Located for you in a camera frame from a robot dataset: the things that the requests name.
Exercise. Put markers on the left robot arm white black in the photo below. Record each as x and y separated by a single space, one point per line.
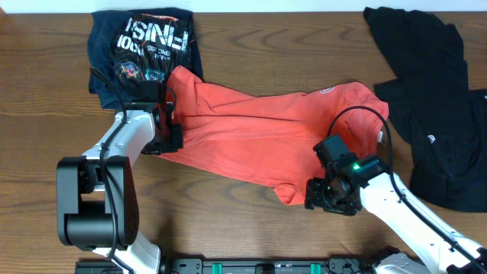
97 207

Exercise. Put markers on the folded navy printed t-shirt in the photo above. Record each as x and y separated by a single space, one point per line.
134 46

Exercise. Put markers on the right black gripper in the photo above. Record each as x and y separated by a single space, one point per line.
314 198

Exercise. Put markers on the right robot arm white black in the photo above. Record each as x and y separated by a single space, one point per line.
352 184

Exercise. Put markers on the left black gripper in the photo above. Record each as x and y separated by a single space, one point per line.
176 144

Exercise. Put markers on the black garment pile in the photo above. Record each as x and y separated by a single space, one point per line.
432 108

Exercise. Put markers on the red-orange t-shirt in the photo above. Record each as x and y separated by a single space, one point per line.
269 140

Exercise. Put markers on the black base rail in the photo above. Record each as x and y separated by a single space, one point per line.
392 263

